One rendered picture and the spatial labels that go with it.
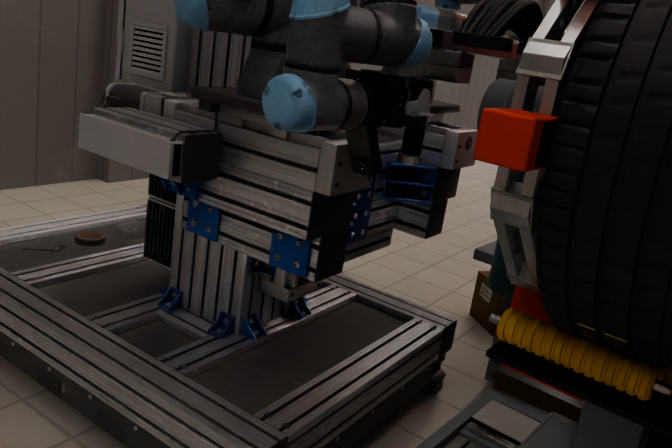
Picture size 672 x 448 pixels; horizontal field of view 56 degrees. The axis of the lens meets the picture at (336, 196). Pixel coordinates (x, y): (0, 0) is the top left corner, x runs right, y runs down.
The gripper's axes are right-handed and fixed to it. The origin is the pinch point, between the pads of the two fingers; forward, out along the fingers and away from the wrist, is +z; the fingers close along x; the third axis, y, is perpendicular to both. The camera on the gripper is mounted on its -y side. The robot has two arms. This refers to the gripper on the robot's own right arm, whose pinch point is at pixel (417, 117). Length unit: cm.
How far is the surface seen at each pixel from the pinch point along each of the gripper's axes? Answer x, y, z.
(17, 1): 244, 5, 48
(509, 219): -23.5, -10.4, -8.7
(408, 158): -0.9, -7.0, -2.0
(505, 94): -9.9, 5.9, 12.0
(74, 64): 246, -22, 78
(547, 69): -24.6, 11.4, -9.9
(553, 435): -29, -60, 28
